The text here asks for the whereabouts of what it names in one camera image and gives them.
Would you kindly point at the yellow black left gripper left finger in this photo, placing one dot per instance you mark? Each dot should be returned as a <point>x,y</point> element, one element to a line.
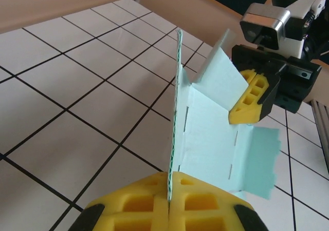
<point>128,210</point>

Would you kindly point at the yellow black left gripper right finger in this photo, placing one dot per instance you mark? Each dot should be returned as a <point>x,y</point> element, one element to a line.
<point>205,210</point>

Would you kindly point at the light blue cloth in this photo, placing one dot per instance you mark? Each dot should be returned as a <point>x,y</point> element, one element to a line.
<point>208,138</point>

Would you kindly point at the aluminium side rail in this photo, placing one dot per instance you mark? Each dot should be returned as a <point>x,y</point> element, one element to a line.
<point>321,133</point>

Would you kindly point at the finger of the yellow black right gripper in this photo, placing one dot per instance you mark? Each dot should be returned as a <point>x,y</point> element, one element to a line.
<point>241,115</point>
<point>246,59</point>

